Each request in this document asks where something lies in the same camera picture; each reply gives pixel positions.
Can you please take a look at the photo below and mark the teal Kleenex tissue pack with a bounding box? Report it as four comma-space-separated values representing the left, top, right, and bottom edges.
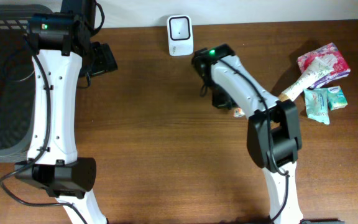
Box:
327, 86, 348, 110

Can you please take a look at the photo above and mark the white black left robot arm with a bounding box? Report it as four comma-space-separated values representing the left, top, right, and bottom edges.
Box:
13, 1, 117, 223

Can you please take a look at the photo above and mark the orange tissue pack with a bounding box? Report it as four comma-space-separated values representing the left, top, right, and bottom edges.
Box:
233, 108, 245, 118

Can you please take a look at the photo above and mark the teal wet wipes pack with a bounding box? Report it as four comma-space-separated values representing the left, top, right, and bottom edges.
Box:
303, 88, 330, 125

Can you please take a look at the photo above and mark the grey plastic mesh basket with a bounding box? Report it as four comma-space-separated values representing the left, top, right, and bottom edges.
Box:
0, 4, 51, 163

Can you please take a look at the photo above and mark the white conditioner tube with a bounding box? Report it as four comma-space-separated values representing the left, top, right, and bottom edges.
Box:
278, 57, 336, 101

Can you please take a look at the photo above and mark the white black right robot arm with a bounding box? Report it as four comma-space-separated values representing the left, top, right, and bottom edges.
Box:
191, 44, 304, 223

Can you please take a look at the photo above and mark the red purple tissue pack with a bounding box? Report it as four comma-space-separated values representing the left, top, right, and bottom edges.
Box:
296, 43, 351, 89

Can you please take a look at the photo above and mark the white barcode scanner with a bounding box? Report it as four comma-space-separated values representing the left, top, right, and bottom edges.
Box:
167, 15, 194, 57

